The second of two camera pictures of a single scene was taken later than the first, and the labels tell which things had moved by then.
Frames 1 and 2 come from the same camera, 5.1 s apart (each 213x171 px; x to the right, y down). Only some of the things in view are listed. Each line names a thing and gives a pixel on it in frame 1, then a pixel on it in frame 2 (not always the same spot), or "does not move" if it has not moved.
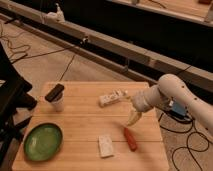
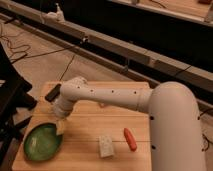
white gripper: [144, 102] → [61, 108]
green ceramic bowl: [43, 142] does not move
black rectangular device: [54, 93] does not move
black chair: [13, 99] does not move
